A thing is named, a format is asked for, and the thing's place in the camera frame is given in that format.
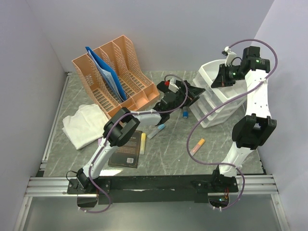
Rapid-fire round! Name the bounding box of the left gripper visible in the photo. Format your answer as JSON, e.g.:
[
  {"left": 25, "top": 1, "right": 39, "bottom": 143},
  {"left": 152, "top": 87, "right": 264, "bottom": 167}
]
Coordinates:
[{"left": 168, "top": 82, "right": 205, "bottom": 115}]

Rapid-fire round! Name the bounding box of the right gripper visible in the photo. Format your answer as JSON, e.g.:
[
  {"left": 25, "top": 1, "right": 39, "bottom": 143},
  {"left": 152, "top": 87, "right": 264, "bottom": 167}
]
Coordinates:
[{"left": 211, "top": 64, "right": 244, "bottom": 88}]

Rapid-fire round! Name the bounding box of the white plastic drawer unit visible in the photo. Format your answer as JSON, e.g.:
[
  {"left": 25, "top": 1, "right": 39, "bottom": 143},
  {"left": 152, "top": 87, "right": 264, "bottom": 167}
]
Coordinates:
[{"left": 190, "top": 59, "right": 247, "bottom": 128}]

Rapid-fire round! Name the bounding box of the blue document folder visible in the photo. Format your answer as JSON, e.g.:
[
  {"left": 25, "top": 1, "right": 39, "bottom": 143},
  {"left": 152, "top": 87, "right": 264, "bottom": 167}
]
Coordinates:
[{"left": 85, "top": 46, "right": 127, "bottom": 102}]

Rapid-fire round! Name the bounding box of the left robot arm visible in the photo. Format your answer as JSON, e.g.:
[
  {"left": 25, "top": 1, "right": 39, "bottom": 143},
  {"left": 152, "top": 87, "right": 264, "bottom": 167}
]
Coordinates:
[{"left": 69, "top": 80, "right": 205, "bottom": 193}]

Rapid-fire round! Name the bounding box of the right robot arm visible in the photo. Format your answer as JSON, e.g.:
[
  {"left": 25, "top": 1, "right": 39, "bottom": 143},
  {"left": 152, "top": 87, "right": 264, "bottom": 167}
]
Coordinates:
[{"left": 211, "top": 46, "right": 277, "bottom": 192}]

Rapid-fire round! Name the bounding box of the blue and grey stamp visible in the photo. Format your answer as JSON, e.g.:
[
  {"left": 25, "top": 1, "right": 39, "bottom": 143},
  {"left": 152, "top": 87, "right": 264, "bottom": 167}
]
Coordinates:
[{"left": 182, "top": 106, "right": 189, "bottom": 118}]

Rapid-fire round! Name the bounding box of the black cloth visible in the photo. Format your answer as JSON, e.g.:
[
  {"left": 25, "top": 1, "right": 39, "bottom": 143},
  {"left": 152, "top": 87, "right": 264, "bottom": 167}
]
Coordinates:
[{"left": 156, "top": 81, "right": 169, "bottom": 93}]

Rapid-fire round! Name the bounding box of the blue cap highlighter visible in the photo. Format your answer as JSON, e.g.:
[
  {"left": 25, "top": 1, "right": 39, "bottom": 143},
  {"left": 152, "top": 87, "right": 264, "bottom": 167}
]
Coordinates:
[{"left": 147, "top": 124, "right": 165, "bottom": 139}]

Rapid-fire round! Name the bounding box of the orange cap pink highlighter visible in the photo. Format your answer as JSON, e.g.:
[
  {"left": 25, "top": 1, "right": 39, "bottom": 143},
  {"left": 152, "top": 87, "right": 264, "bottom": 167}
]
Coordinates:
[{"left": 190, "top": 139, "right": 205, "bottom": 156}]

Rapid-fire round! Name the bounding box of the yellow highlighter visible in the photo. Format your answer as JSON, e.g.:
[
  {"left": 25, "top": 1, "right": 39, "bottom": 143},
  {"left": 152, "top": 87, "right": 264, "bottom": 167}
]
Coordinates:
[{"left": 140, "top": 133, "right": 146, "bottom": 155}]

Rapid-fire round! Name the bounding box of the peach plastic file organizer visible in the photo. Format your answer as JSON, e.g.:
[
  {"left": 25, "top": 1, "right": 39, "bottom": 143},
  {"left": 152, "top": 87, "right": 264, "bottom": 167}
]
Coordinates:
[{"left": 72, "top": 35, "right": 160, "bottom": 117}]

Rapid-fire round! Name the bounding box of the black book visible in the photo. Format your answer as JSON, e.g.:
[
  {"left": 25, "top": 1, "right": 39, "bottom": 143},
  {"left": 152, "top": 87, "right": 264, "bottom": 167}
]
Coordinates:
[{"left": 108, "top": 130, "right": 142, "bottom": 168}]

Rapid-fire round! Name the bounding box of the white cloth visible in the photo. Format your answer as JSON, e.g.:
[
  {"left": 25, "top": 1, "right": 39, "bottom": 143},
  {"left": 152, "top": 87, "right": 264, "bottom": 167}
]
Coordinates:
[{"left": 62, "top": 104, "right": 109, "bottom": 150}]

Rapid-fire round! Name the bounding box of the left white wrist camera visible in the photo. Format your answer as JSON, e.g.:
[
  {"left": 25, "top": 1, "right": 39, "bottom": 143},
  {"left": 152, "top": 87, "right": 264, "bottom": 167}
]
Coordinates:
[{"left": 165, "top": 80, "right": 179, "bottom": 93}]

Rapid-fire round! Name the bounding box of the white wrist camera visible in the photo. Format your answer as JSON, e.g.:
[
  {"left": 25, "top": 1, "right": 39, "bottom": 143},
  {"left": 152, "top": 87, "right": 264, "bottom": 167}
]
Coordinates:
[
  {"left": 221, "top": 46, "right": 236, "bottom": 66},
  {"left": 165, "top": 80, "right": 179, "bottom": 93}
]

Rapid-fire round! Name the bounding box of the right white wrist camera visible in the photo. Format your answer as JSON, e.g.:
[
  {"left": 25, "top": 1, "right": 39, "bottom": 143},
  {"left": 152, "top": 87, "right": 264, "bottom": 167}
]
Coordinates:
[{"left": 221, "top": 46, "right": 236, "bottom": 66}]

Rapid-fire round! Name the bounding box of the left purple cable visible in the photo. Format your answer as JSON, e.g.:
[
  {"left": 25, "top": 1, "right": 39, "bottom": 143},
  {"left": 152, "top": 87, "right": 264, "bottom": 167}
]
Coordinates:
[{"left": 79, "top": 74, "right": 190, "bottom": 214}]

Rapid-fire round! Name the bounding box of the purple cable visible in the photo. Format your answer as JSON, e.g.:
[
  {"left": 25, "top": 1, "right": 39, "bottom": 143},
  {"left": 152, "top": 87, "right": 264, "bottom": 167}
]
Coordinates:
[
  {"left": 186, "top": 39, "right": 279, "bottom": 210},
  {"left": 79, "top": 74, "right": 190, "bottom": 214}
]

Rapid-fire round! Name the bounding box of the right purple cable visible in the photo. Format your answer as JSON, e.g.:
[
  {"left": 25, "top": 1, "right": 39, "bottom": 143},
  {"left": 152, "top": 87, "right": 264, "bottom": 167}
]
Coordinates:
[{"left": 186, "top": 39, "right": 279, "bottom": 210}]

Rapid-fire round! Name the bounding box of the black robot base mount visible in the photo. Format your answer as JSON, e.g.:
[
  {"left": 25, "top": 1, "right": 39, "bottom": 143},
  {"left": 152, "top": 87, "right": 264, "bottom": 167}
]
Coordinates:
[{"left": 67, "top": 175, "right": 239, "bottom": 205}]

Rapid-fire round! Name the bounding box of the aluminium rail frame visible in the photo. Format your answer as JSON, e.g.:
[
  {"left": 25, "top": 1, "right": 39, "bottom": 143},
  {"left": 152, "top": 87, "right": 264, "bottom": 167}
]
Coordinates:
[{"left": 13, "top": 71, "right": 291, "bottom": 231}]

